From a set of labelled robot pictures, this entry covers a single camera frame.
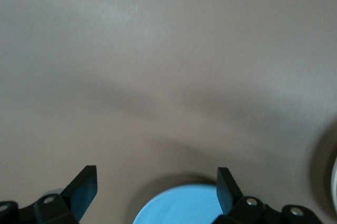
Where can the blue plate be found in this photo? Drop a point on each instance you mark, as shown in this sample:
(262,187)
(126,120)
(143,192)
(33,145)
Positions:
(171,208)

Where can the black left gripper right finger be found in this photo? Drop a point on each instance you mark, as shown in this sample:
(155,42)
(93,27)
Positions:
(226,195)

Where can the beige plate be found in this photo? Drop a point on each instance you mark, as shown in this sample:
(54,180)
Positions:
(335,181)

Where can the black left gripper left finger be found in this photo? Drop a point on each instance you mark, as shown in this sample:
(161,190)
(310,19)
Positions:
(84,192)

